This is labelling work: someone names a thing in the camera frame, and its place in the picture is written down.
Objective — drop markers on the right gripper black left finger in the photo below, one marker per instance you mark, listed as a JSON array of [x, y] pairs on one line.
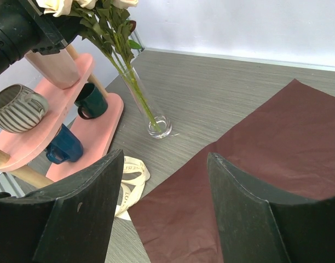
[[68, 221]]

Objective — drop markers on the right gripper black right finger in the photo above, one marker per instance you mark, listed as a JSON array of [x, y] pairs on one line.
[[258, 222]]

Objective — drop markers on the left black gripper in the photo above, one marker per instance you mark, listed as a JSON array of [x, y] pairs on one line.
[[24, 27]]

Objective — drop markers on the cream ribbon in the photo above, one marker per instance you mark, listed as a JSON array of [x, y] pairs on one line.
[[132, 188]]

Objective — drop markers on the dark red wrapping paper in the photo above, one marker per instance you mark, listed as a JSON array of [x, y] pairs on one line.
[[288, 142]]

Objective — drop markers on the pink flower stem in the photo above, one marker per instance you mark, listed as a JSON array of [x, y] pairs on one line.
[[109, 29]]

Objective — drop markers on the cream rose stem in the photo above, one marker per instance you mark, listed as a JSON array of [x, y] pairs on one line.
[[63, 7]]

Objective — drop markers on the small pink bud spray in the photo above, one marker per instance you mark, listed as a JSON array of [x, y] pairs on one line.
[[124, 4]]

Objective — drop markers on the clear glass vase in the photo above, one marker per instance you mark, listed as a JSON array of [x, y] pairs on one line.
[[156, 122]]

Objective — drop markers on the dark blue mug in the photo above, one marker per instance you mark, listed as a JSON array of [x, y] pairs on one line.
[[65, 146]]

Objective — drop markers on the striped grey ceramic mug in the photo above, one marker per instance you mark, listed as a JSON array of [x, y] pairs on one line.
[[21, 109]]

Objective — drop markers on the dark green mug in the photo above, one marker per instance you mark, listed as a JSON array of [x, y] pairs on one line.
[[90, 102]]

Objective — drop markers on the aluminium frame rail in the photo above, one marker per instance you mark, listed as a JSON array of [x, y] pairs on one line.
[[9, 185]]

